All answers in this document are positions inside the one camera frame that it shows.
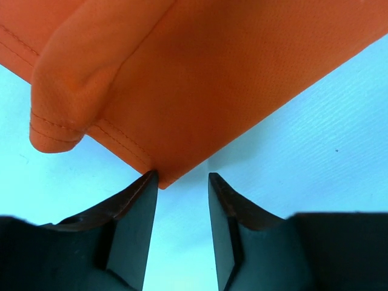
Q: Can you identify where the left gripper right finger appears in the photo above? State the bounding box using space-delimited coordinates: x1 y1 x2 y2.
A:
208 173 303 290

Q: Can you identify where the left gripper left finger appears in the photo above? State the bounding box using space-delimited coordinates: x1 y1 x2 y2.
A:
45 171 158 290

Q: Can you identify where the orange t shirt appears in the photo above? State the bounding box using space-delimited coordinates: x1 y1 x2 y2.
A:
1 1 387 189

